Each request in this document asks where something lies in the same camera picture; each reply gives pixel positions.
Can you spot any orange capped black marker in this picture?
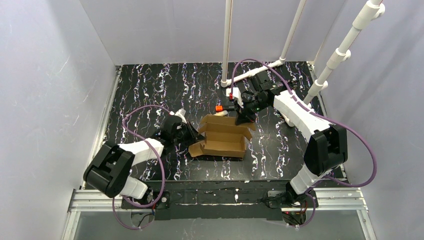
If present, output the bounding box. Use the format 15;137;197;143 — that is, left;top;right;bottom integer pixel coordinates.
215;105;236;113

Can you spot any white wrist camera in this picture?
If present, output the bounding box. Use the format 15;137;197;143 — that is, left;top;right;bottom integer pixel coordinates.
225;87;244;108
169;108;187;124

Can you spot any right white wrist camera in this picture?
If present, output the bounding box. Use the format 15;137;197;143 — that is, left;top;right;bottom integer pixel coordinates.
225;87;244;108

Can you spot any purple cable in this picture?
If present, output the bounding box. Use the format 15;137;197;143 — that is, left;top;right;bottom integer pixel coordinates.
111;104;176;231
231;58;379;229

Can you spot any yellow highlighter marker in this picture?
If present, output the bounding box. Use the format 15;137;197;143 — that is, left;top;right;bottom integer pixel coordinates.
214;110;229;116

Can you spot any white PVC pipe frame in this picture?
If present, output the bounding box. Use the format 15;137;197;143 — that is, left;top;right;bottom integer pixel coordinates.
220;0;387;128

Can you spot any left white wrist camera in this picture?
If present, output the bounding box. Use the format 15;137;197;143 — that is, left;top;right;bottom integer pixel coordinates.
169;108;187;124

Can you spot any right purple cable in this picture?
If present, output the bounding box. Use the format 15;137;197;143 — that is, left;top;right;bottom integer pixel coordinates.
231;58;379;229

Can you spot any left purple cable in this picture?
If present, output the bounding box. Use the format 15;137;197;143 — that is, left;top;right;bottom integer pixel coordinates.
111;104;176;231

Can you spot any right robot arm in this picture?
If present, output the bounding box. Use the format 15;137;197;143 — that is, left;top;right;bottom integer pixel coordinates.
225;72;348;205

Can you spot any brown cardboard box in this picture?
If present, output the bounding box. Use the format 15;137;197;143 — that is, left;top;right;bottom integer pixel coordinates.
188;114;256;158

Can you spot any aluminium rail frame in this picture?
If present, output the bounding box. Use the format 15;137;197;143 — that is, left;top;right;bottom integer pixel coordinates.
64;63;370;240

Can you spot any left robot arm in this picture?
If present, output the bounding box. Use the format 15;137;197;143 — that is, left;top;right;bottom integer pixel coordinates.
83;115;204;205

